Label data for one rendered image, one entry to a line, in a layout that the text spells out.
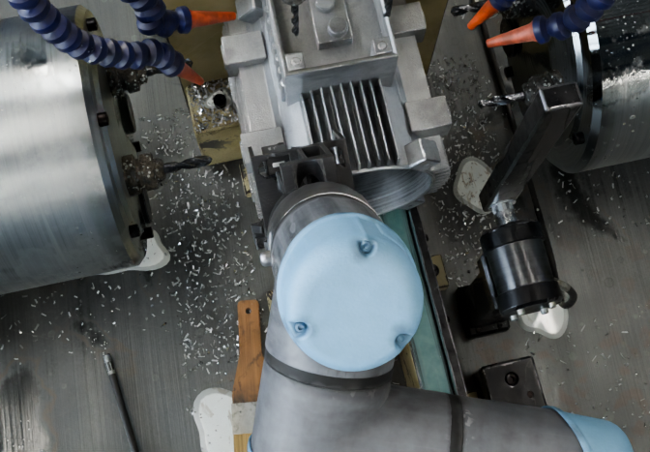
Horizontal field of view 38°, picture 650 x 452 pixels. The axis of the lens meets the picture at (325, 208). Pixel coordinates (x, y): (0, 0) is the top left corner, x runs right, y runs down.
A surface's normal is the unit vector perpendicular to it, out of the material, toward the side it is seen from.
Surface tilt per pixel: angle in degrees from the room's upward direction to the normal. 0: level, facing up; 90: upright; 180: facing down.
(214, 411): 0
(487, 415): 43
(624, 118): 58
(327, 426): 28
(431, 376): 0
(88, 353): 0
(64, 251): 69
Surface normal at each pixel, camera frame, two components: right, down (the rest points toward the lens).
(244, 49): 0.02, -0.29
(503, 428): 0.13, -0.74
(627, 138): 0.22, 0.81
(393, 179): -0.66, -0.08
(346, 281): 0.12, 0.22
